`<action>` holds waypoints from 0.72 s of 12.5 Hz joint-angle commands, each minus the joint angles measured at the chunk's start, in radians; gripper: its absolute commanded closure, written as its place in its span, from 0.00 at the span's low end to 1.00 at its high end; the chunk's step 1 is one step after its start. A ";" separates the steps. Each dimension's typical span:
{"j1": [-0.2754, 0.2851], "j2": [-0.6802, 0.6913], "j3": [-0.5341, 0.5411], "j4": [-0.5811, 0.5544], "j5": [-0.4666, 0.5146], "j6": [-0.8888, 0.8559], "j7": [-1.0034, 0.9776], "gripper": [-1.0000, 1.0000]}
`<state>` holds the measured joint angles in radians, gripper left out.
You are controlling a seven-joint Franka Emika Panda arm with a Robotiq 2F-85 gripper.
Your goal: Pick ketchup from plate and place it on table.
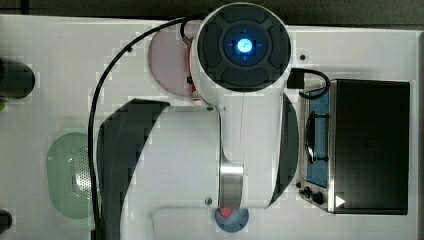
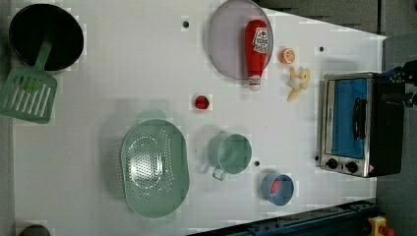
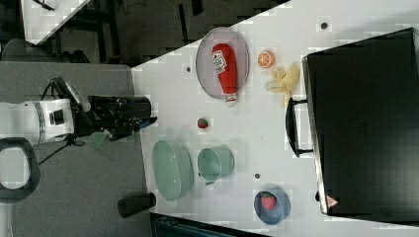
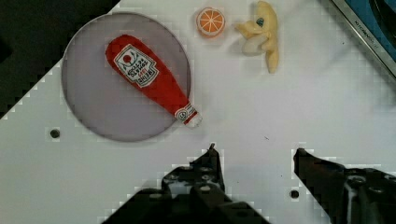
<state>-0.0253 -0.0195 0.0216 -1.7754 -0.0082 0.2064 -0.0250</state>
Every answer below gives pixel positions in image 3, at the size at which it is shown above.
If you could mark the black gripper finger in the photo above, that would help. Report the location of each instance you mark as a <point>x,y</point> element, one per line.
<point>147,122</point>

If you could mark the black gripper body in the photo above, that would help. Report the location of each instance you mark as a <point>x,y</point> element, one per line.
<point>118,117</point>

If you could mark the red plush ketchup bottle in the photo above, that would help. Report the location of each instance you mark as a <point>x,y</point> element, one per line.
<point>224,63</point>

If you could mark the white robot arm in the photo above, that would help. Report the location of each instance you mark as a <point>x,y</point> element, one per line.
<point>26,125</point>

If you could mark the grey round plate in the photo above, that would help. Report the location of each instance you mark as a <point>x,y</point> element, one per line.
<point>204,68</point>

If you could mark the green perforated colander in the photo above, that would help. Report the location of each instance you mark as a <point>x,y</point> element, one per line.
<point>173,170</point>

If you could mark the green mug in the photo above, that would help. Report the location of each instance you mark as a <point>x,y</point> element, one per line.
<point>215,163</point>

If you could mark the black cylinder cup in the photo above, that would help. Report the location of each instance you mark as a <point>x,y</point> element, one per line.
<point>130,206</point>

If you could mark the orange slice toy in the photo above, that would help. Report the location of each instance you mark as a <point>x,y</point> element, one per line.
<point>266,59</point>

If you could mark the yellow banana peel toy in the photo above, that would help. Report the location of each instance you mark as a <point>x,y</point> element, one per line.
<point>283,82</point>

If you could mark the red strawberry toy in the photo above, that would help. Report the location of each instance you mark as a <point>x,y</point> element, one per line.
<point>268,201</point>

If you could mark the blue bowl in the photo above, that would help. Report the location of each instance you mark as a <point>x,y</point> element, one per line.
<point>276,215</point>

